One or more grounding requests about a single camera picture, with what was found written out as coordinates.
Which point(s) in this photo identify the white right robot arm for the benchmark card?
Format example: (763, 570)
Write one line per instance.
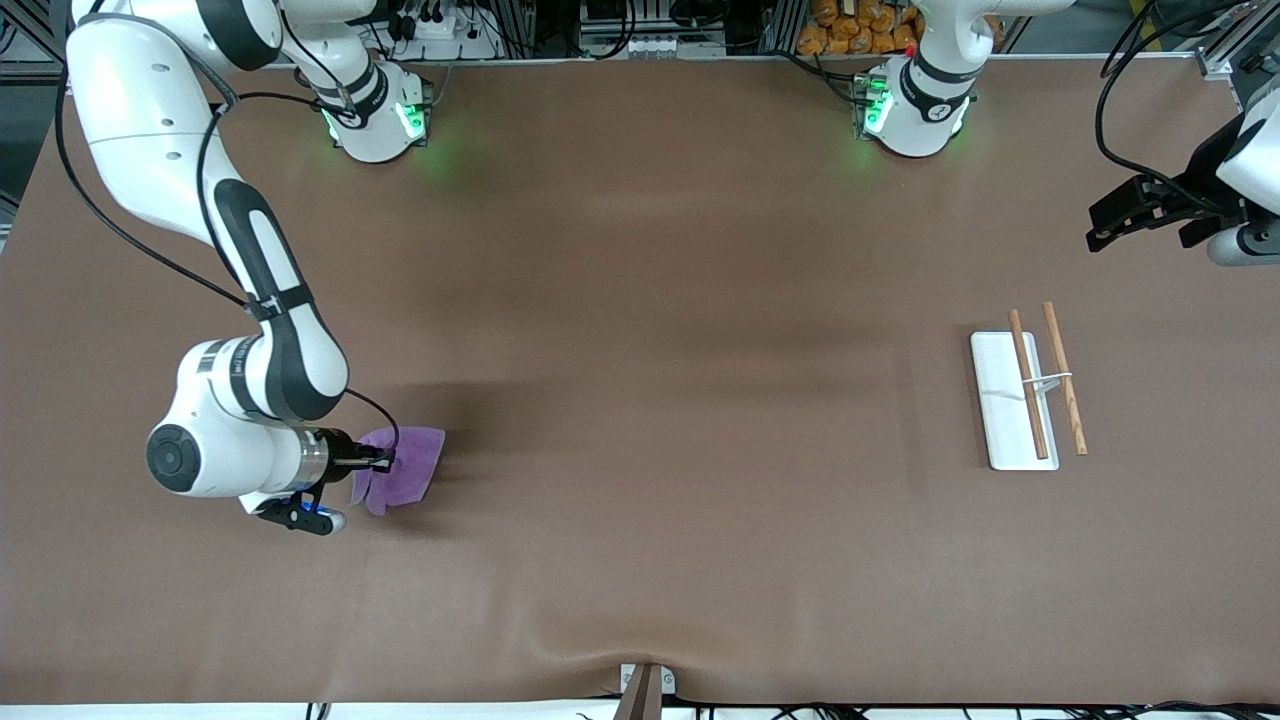
(150, 110)

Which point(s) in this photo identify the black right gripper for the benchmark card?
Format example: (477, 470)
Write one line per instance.
(341, 448)

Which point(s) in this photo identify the aluminium frame post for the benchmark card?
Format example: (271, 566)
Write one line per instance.
(1228, 40)

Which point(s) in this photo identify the orange snack bags pile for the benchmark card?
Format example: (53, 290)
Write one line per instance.
(850, 35)

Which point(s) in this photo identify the white power strip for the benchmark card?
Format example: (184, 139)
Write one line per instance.
(445, 35)

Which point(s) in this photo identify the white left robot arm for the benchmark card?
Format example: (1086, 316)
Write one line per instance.
(930, 90)

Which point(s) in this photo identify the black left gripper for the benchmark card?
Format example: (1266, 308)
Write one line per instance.
(1199, 187)

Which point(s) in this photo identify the purple towel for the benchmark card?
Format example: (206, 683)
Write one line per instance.
(410, 470)

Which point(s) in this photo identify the metal clamp bracket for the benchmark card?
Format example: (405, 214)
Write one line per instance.
(642, 695)

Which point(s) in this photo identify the brown table cover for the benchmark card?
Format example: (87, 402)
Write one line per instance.
(640, 400)

